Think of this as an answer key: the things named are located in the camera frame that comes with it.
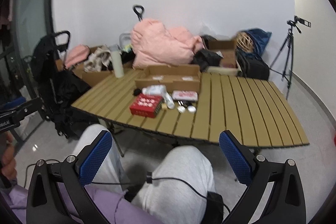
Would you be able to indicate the beige crumpled clothes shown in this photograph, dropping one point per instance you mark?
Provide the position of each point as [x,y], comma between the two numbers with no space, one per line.
[99,59]

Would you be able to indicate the pink pouch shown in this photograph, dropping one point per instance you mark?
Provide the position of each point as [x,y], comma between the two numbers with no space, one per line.
[179,95]

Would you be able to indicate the shallow cardboard tray box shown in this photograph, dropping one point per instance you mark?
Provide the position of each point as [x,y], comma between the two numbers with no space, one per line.
[181,77]

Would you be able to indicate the person left hand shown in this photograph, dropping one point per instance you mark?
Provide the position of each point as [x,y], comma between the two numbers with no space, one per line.
[8,159]

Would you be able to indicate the black garment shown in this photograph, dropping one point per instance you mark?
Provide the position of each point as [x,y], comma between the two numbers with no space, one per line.
[205,58]

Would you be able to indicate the cardboard box right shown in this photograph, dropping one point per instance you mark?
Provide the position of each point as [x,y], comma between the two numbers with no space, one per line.
[226,50]

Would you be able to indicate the blue bag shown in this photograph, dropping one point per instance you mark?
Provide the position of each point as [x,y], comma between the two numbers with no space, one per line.
[260,39]

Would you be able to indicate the black camera tripod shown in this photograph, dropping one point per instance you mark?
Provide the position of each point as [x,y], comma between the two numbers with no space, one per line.
[287,72]

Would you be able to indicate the grey sweatpants leg right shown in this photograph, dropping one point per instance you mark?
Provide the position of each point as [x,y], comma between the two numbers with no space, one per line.
[182,182]

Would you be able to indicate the pink puffy duvet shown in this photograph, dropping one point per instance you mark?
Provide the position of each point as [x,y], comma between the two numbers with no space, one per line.
[154,44]

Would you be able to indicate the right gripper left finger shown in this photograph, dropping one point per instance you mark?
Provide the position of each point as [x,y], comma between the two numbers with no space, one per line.
[45,203]

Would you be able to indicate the folding slatted wooden table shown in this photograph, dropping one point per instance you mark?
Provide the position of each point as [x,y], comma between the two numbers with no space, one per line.
[255,111]

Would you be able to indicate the white round jar lid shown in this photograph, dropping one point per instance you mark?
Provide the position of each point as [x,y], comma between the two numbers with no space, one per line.
[191,109]

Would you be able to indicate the red patterned box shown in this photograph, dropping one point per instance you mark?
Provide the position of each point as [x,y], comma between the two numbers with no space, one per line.
[146,105]

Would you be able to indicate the woven rattan basket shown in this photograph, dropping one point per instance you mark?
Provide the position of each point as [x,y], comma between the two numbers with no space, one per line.
[244,42]

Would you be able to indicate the black hair scrunchie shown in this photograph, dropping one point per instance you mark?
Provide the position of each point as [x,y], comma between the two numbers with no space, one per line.
[137,92]

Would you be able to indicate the black folding cart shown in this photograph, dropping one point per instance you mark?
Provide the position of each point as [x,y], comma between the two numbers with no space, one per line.
[58,87]

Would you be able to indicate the large cardboard box left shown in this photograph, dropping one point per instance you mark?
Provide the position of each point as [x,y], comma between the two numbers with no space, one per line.
[91,78]

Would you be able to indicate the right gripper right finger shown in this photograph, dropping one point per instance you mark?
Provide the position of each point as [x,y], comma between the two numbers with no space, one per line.
[286,202]

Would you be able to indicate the large white pill bottle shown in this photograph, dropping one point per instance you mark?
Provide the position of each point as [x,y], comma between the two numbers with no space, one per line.
[155,90]

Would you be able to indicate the small white round jar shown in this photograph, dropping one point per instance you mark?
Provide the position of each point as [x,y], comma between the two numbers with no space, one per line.
[181,109]

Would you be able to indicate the small white spray bottle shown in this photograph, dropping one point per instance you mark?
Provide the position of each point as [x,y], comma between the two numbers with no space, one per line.
[169,101]

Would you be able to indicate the tall white thermos bottle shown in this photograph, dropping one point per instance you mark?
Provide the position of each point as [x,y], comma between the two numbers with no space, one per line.
[116,61]

